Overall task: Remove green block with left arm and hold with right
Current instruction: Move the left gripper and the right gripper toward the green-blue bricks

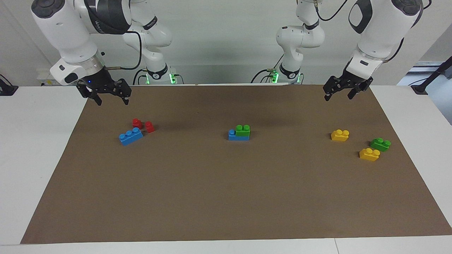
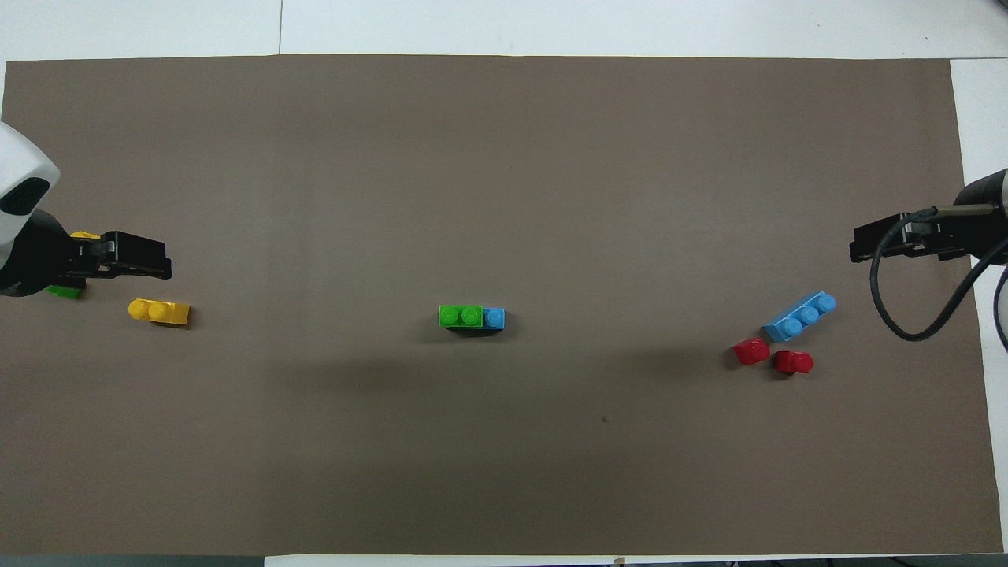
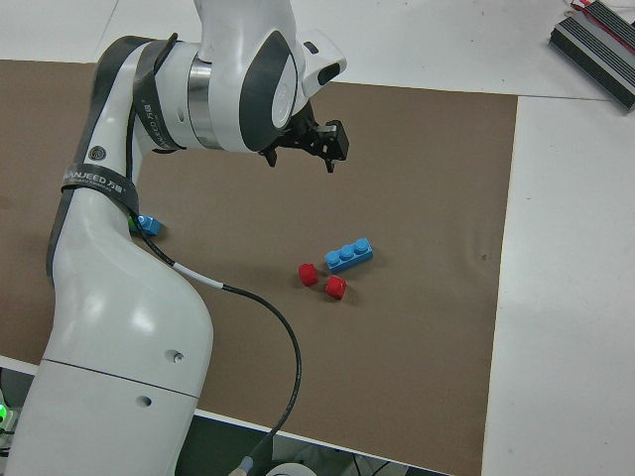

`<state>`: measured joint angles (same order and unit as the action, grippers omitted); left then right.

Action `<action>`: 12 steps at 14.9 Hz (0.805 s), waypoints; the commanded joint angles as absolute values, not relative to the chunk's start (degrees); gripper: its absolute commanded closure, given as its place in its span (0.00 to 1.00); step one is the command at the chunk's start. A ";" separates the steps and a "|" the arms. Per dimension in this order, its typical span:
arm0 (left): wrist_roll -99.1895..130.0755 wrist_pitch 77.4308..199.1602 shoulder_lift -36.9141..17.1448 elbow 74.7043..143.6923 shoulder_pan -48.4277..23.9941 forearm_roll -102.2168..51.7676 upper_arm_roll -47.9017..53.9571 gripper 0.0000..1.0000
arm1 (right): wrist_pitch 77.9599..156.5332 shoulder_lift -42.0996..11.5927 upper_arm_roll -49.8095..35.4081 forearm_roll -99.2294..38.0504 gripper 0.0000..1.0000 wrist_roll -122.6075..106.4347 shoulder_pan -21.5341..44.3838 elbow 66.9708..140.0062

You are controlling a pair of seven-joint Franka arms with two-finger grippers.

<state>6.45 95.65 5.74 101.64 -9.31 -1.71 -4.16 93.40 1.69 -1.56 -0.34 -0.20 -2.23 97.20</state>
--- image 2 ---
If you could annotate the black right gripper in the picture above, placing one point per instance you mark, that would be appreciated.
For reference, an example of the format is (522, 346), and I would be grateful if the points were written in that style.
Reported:
(949, 236)

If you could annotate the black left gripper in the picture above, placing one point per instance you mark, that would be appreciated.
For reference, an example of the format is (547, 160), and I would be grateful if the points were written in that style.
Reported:
(47, 256)

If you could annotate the green two-stud toy block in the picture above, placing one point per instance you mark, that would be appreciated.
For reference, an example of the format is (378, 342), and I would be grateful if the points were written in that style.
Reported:
(460, 316)
(64, 292)

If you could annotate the blue three-stud toy block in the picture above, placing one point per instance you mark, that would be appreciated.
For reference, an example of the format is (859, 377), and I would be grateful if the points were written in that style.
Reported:
(494, 318)
(799, 317)

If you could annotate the yellow two-stud toy block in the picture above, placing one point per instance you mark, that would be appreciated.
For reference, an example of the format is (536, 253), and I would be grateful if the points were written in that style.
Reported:
(83, 235)
(160, 313)

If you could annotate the red one-stud toy block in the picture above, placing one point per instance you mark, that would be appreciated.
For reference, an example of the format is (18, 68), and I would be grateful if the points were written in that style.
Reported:
(751, 351)
(794, 362)

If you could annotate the brown table mat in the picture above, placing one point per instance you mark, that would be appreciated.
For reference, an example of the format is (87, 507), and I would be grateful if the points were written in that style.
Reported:
(504, 173)

